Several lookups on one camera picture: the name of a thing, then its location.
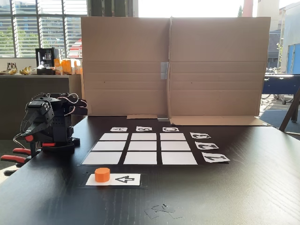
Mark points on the white arrow paper sheet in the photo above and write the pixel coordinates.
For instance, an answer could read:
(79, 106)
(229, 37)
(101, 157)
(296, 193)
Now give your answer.
(112, 182)

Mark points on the black red bar clamp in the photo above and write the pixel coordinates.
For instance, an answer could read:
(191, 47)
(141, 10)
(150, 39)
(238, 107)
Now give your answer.
(28, 138)

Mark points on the dark wooden counter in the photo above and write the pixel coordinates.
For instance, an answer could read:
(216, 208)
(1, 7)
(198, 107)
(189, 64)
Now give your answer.
(28, 89)

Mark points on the brown cardboard panel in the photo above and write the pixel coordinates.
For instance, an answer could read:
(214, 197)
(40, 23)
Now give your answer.
(218, 47)
(124, 47)

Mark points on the paper sheet number 2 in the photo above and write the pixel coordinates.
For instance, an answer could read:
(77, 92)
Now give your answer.
(199, 147)

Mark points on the grey duct tape strip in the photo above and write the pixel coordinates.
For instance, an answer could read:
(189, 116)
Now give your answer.
(163, 119)
(164, 70)

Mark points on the paper sheet letter C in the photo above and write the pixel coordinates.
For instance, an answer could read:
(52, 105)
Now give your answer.
(165, 128)

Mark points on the brown wooden stand leg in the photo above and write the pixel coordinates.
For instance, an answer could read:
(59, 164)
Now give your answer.
(291, 110)

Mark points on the white nine-square grid sheet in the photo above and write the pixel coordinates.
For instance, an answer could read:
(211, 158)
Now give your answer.
(140, 146)

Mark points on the bunch of yellow bananas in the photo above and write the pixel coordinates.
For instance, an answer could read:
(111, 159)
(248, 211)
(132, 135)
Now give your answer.
(12, 71)
(25, 70)

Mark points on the paper sheet number 3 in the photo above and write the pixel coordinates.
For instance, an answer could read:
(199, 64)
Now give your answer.
(192, 134)

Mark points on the blue foosball table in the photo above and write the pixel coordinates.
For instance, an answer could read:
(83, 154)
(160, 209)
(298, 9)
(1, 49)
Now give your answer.
(281, 86)

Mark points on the paper sheet letter A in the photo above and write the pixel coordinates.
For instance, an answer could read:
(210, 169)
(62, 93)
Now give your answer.
(114, 130)

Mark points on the round orange token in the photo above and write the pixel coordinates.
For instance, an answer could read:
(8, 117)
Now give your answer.
(102, 175)

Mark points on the paper sheet letter B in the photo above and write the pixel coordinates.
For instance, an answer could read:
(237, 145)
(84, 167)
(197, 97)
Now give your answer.
(138, 127)

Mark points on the black coffee machine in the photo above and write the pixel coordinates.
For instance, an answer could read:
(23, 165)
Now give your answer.
(45, 58)

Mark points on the orange drink cartons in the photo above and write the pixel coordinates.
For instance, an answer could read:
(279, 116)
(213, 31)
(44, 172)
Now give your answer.
(66, 65)

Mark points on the paper sheet number 1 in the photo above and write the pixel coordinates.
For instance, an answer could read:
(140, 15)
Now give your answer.
(225, 159)

